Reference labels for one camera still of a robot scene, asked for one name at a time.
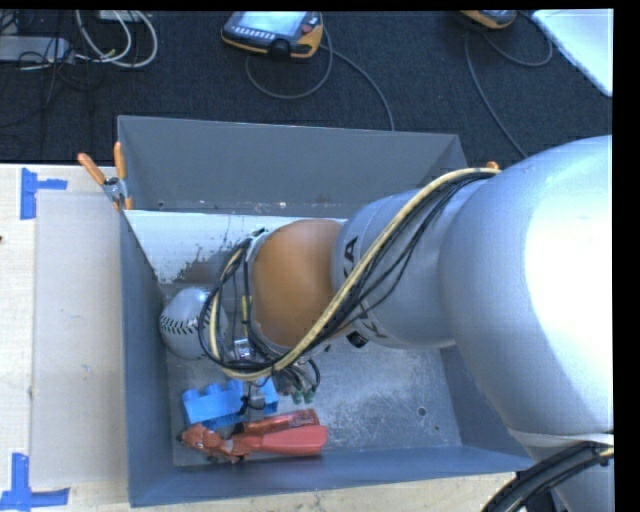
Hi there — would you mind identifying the red-brown flat block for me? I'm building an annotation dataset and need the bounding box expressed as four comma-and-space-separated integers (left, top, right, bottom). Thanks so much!
242, 408, 330, 458

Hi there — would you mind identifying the grey metal bin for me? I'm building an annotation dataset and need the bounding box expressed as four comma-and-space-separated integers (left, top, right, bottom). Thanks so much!
115, 114, 537, 509

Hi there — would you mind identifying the white baseball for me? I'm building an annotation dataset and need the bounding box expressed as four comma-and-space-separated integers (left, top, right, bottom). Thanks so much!
158, 286, 230, 362

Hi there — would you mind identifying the orange-brown toy animal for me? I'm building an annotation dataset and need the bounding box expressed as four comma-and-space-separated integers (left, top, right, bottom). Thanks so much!
176, 421, 252, 465

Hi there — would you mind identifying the blue toy brick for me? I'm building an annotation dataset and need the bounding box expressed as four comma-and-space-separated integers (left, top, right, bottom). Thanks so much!
180, 377, 281, 433

